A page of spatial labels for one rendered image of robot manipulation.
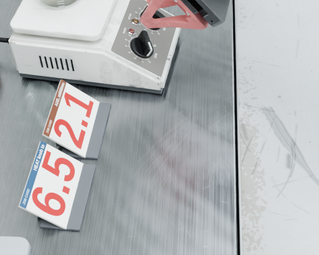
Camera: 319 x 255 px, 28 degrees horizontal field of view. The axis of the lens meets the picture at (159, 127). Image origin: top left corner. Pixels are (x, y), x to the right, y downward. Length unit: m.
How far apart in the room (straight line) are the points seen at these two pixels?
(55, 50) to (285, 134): 0.30
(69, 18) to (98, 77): 0.08
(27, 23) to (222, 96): 0.26
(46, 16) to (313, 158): 0.37
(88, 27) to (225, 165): 0.24
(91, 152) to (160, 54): 0.16
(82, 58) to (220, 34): 0.21
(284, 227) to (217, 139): 0.14
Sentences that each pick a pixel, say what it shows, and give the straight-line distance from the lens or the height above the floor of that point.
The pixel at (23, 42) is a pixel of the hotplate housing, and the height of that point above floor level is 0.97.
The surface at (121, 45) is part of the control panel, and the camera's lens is 0.81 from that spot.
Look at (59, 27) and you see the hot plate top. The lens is 0.80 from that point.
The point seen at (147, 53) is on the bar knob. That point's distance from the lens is 0.80.
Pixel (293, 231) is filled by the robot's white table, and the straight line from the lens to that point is 0.70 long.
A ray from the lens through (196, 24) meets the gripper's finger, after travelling 0.69.
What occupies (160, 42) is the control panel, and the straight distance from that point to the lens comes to 0.84.
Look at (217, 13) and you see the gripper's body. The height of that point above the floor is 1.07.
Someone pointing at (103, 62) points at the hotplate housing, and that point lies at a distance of 0.80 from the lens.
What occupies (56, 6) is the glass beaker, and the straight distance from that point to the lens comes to 0.83.
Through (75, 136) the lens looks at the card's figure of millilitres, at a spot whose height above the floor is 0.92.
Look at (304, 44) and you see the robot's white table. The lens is 0.90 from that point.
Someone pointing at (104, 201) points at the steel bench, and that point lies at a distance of 0.72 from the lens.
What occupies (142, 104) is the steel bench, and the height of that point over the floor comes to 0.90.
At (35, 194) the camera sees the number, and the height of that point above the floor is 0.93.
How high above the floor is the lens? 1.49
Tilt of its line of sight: 49 degrees down
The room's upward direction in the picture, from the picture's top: 4 degrees counter-clockwise
